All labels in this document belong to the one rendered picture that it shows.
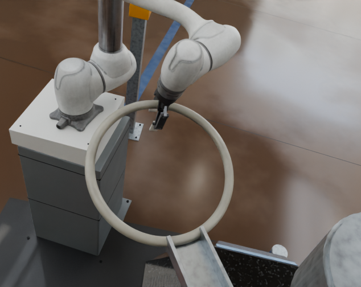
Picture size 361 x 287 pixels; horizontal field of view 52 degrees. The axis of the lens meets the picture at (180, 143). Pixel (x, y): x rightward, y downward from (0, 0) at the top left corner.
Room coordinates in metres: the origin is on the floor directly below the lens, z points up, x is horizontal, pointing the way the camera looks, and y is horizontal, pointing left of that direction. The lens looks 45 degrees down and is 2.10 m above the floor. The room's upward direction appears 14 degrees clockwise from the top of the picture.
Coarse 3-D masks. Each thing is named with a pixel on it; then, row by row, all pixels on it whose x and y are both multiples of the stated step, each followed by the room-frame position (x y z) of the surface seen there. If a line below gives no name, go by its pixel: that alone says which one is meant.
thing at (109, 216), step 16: (128, 112) 0.90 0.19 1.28; (192, 112) 0.99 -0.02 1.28; (208, 128) 0.96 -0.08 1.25; (96, 144) 0.76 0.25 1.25; (224, 144) 0.93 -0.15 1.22; (224, 160) 0.88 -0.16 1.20; (96, 192) 0.62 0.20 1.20; (224, 192) 0.77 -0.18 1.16; (224, 208) 0.72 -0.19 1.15; (112, 224) 0.56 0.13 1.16; (208, 224) 0.65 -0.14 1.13; (144, 240) 0.55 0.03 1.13; (160, 240) 0.56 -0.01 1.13; (176, 240) 0.58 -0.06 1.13; (192, 240) 0.60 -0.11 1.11
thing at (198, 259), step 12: (204, 228) 0.63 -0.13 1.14; (168, 240) 0.56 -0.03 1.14; (204, 240) 0.60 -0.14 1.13; (168, 252) 0.55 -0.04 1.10; (180, 252) 0.56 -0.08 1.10; (192, 252) 0.57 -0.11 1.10; (204, 252) 0.58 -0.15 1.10; (180, 264) 0.50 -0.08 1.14; (192, 264) 0.53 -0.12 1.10; (204, 264) 0.54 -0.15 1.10; (216, 264) 0.53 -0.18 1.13; (180, 276) 0.47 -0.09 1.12; (192, 276) 0.49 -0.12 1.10; (204, 276) 0.50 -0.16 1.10; (216, 276) 0.51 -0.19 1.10
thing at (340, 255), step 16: (336, 224) 0.31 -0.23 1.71; (352, 224) 0.31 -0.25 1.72; (336, 240) 0.28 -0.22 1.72; (352, 240) 0.29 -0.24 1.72; (320, 256) 0.26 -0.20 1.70; (336, 256) 0.26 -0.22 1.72; (352, 256) 0.26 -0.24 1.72; (304, 272) 0.26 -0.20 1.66; (320, 272) 0.24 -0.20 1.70; (336, 272) 0.23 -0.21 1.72; (352, 272) 0.24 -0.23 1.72
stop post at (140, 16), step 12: (132, 12) 2.06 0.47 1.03; (144, 12) 2.06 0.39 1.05; (132, 24) 2.08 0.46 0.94; (144, 24) 2.08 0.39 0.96; (132, 36) 2.08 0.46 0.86; (144, 36) 2.12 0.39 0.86; (132, 48) 2.08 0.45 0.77; (132, 84) 2.08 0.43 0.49; (132, 96) 2.08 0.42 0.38; (132, 120) 2.08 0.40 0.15; (132, 132) 2.08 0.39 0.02
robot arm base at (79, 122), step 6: (96, 108) 1.26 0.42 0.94; (102, 108) 1.28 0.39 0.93; (54, 114) 1.17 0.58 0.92; (60, 114) 1.17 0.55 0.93; (66, 114) 1.15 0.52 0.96; (84, 114) 1.18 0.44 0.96; (90, 114) 1.20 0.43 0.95; (96, 114) 1.24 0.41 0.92; (60, 120) 1.13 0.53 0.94; (66, 120) 1.14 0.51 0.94; (72, 120) 1.15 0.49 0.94; (78, 120) 1.16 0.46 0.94; (84, 120) 1.17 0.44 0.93; (90, 120) 1.19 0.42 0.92; (60, 126) 1.10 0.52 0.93; (72, 126) 1.14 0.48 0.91; (78, 126) 1.13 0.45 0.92; (84, 126) 1.14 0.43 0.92
